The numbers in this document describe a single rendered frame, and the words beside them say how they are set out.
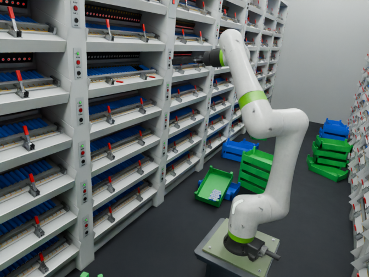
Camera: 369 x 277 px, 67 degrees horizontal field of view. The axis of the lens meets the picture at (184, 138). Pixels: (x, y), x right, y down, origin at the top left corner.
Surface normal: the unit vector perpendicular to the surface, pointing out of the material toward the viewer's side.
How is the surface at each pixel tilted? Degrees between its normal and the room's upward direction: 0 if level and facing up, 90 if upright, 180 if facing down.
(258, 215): 86
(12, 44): 109
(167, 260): 0
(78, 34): 90
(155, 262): 0
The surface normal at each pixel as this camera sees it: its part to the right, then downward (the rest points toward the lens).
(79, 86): 0.87, 0.23
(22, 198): 0.37, -0.81
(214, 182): -0.14, -0.72
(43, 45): 0.80, 0.53
